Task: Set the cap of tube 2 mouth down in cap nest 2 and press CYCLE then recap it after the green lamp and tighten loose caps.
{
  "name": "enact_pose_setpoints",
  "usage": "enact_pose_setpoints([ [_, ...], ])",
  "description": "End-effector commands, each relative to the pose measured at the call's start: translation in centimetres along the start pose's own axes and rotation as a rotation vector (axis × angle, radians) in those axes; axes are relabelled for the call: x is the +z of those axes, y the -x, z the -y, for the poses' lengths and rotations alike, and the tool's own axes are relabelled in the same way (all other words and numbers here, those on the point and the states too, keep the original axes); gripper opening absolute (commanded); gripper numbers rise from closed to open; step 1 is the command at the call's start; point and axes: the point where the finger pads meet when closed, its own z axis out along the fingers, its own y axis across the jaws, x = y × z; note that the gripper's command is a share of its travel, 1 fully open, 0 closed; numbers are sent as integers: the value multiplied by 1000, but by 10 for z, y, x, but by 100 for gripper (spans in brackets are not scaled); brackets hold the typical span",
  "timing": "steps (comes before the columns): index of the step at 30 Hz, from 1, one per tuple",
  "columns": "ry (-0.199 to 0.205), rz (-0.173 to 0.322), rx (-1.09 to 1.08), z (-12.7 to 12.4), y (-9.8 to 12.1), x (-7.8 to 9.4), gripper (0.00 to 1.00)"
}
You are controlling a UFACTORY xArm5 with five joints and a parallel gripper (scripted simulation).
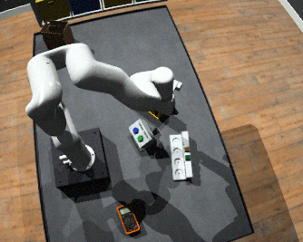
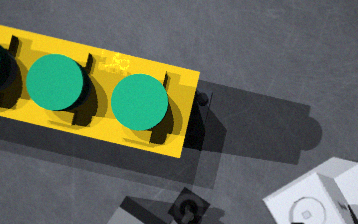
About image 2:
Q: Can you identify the white button panel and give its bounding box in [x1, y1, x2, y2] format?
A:
[107, 187, 210, 224]

